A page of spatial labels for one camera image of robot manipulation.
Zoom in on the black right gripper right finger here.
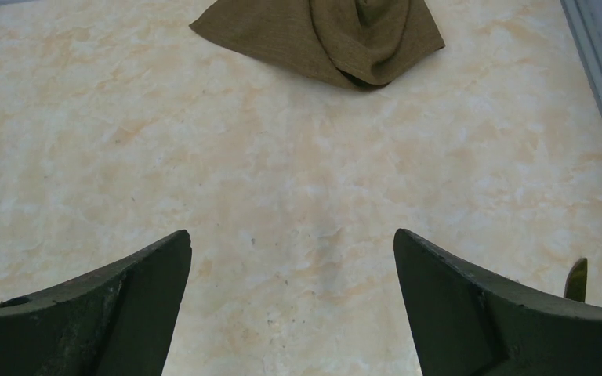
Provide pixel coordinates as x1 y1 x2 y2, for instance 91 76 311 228
393 229 602 375

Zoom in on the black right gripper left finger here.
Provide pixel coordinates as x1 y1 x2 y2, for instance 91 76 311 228
0 230 192 375

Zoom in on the brown cloth napkin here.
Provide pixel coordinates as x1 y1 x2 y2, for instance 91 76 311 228
190 0 445 91

